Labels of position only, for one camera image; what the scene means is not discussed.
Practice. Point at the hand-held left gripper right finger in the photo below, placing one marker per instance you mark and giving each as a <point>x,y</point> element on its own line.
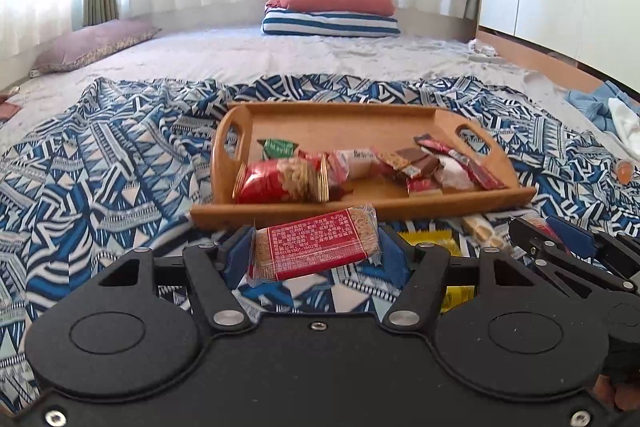
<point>395,257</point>

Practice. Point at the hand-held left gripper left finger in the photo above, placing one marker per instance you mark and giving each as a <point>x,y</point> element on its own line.
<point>240,252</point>

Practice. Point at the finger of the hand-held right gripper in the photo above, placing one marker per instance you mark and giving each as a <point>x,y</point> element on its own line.
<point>570,232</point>
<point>530,238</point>

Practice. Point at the red label cracker packet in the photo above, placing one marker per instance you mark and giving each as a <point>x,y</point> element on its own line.
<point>310,249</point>

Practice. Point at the small red snack packet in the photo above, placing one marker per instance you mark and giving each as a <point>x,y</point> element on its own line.
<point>425,187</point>

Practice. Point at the dark red biscuit packet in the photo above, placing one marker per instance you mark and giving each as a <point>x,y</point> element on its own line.
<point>270,182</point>

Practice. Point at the long red snack packet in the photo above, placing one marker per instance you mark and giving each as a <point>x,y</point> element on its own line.
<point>480,175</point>

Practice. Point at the brown wafer packet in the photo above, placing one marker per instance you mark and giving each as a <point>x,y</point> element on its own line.
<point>410,159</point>

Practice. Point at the white translucent snack packet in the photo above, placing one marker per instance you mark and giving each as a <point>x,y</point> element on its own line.
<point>452,172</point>

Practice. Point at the white and red snack packet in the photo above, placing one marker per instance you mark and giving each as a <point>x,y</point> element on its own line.
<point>350,162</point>

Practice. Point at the green snack packet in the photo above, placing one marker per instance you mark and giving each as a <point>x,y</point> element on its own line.
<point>277,148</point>

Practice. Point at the wooden tray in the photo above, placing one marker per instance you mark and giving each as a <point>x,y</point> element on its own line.
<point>350,127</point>

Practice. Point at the yellow snack packet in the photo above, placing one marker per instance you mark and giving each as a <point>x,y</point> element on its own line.
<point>435,241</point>

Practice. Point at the cream cracker packet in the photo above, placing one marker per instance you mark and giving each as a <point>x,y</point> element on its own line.
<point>480,227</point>

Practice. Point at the orange jelly cup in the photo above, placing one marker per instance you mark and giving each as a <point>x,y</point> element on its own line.
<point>625,172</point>

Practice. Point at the white cloth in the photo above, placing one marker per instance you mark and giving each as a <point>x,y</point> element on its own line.
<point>625,119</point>

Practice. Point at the blue cloth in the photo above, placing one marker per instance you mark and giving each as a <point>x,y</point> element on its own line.
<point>587,102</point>

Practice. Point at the blue patterned blanket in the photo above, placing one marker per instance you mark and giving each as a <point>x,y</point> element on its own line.
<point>125,157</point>

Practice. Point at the crumpled white tissue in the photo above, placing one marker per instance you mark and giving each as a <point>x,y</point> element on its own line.
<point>482,48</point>

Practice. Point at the grey bed sheet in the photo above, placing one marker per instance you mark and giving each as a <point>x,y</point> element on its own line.
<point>300,57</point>

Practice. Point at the blue striped pillow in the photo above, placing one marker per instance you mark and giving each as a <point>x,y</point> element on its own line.
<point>330,24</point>

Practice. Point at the purple pillow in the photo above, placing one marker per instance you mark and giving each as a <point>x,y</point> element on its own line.
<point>90,44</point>

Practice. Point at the brown cloth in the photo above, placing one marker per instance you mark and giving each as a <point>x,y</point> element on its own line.
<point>7,109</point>

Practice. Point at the wooden bed frame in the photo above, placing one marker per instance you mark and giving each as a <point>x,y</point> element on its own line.
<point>530,54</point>

